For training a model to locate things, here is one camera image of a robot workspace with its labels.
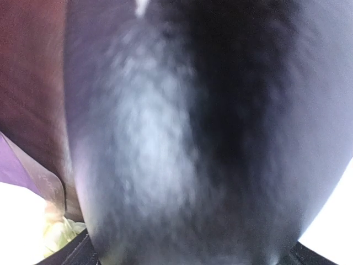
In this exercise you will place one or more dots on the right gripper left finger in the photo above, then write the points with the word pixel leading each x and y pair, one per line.
pixel 79 251

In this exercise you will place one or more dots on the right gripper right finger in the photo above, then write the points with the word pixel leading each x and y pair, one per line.
pixel 301 255

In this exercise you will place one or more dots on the green fern white flower bunch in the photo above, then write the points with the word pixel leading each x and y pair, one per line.
pixel 58 233

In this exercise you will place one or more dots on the tan satin ribbon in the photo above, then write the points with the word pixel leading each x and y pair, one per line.
pixel 48 184

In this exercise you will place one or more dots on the purple wrapping paper sheet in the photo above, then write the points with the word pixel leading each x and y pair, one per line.
pixel 12 170

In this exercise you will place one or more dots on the black cylindrical vase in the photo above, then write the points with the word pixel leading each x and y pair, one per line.
pixel 206 132

